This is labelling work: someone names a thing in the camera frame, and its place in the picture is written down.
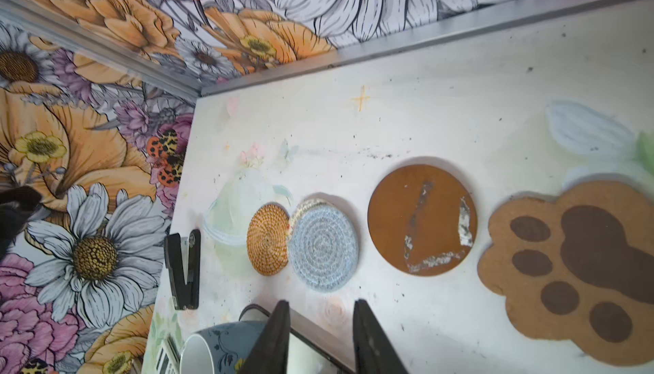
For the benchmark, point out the blue grey woven coaster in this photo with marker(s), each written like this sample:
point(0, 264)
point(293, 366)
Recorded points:
point(323, 249)

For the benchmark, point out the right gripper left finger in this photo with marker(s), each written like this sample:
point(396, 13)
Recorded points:
point(270, 351)

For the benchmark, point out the glossy brown round coaster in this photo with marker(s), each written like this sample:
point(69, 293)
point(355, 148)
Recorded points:
point(422, 220)

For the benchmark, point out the woven straw round coaster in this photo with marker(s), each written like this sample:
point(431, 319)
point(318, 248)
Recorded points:
point(266, 239)

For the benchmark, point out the white calculator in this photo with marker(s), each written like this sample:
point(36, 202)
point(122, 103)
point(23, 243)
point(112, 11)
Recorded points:
point(169, 358)

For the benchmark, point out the brown paw shaped coaster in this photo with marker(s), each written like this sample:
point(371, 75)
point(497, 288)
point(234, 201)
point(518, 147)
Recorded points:
point(578, 268)

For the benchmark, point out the blue floral mug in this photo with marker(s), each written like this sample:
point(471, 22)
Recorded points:
point(220, 349)

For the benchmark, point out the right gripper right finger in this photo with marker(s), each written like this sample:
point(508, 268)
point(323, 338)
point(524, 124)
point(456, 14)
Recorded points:
point(373, 351)

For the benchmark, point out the strawberry print serving tray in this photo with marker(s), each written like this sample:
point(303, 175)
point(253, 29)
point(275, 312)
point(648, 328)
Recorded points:
point(314, 350)

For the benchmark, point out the black stapler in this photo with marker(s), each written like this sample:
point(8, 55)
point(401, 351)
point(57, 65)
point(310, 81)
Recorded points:
point(182, 261)

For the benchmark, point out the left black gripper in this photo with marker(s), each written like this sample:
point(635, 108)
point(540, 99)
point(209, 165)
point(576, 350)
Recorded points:
point(17, 206)

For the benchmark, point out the beige woven round coaster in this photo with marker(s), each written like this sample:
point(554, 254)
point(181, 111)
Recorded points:
point(300, 211)

